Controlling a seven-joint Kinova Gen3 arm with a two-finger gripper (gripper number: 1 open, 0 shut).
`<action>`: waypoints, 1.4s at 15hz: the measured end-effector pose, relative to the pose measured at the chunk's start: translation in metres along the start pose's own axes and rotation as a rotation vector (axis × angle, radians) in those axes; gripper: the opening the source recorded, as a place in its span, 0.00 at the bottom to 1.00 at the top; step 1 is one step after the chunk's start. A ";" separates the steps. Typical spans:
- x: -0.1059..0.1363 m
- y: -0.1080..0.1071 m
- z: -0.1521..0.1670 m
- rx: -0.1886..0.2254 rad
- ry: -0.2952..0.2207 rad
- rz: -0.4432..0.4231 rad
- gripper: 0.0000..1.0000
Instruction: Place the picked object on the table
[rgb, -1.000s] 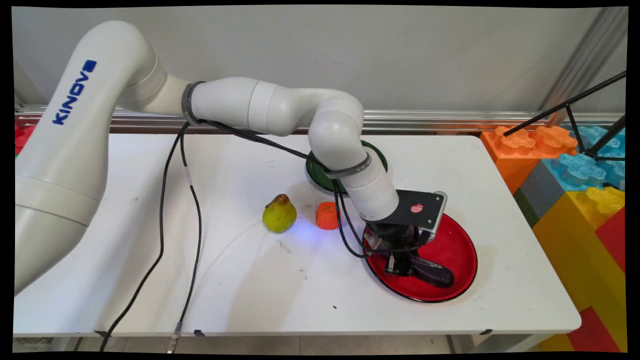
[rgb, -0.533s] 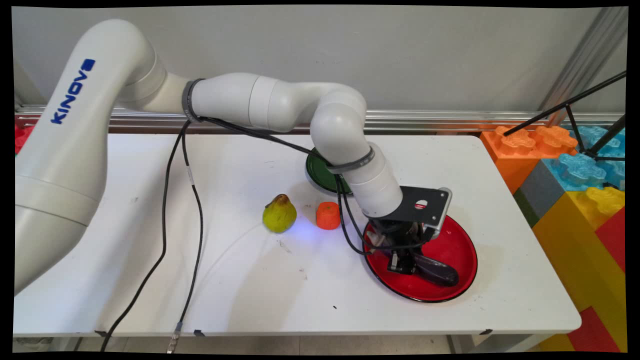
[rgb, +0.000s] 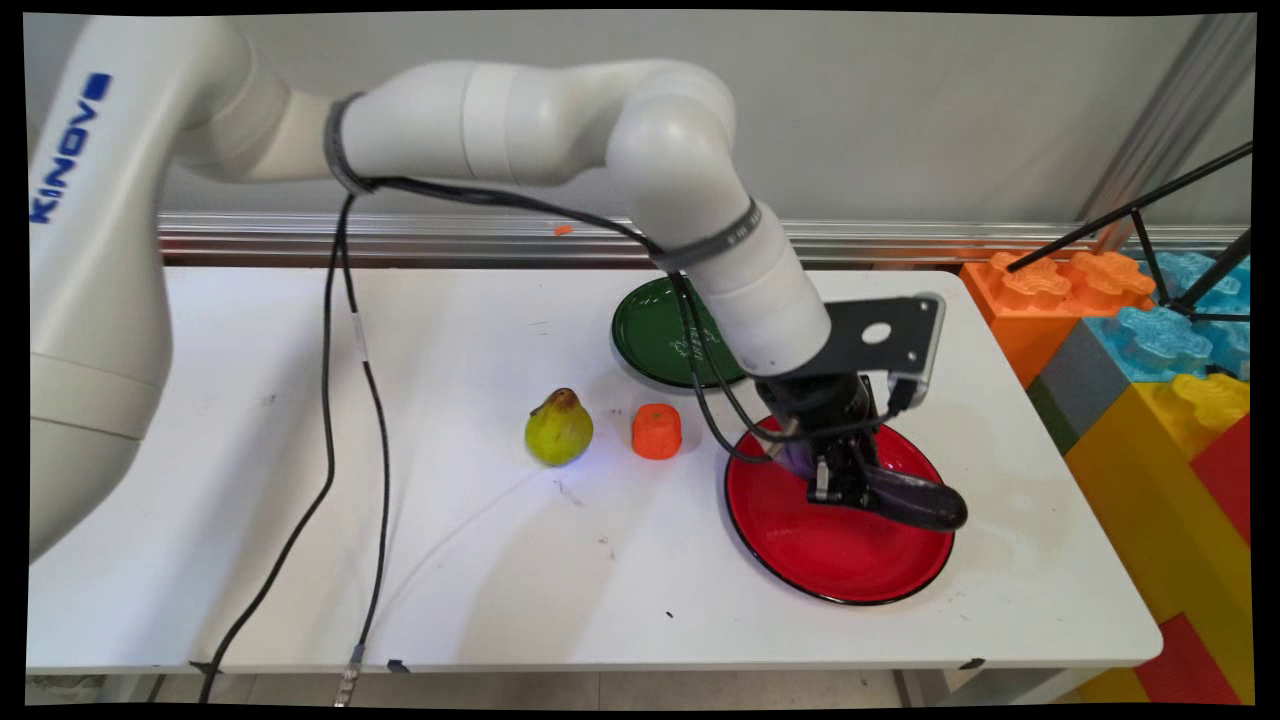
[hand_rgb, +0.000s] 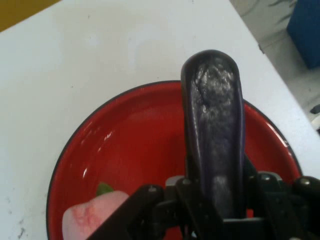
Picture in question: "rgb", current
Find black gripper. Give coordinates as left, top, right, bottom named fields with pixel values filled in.
left=755, top=372, right=898, bottom=506

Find dark purple toy eggplant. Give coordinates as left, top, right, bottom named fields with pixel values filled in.
left=775, top=438, right=969, bottom=532

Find red plate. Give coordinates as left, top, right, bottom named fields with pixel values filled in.
left=725, top=415, right=956, bottom=606

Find orange toy carrot piece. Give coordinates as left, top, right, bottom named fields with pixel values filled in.
left=631, top=403, right=684, bottom=461

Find green giant toy block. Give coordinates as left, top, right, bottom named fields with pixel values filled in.
left=1026, top=375, right=1083, bottom=457

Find green plate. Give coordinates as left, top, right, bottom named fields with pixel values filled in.
left=612, top=277, right=751, bottom=389

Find grey giant toy block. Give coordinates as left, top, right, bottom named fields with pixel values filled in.
left=1038, top=320, right=1133, bottom=443

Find orange giant toy block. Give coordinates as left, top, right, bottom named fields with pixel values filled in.
left=960, top=250, right=1158, bottom=391

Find green pear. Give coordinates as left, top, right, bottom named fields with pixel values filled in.
left=524, top=388, right=595, bottom=468

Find yellow giant toy block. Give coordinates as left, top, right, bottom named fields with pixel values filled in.
left=1064, top=372, right=1251, bottom=706

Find light blue giant toy block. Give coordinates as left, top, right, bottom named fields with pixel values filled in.
left=1085, top=250, right=1251, bottom=383

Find red giant toy block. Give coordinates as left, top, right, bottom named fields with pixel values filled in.
left=1188, top=415, right=1251, bottom=547
left=1133, top=612, right=1243, bottom=706

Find black tripod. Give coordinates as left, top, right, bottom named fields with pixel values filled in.
left=1005, top=140, right=1253, bottom=323

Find black wrist camera mount plate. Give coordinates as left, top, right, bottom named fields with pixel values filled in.
left=800, top=293, right=946, bottom=413

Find grey strap on arm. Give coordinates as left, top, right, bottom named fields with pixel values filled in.
left=323, top=94, right=377, bottom=197
left=653, top=200, right=761, bottom=273

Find thin black cable white label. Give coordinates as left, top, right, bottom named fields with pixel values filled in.
left=333, top=175, right=801, bottom=707

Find aluminium wall rail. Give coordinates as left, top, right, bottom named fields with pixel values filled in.
left=158, top=212, right=1251, bottom=267

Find thick black cable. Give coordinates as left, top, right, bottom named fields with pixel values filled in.
left=198, top=175, right=906, bottom=703

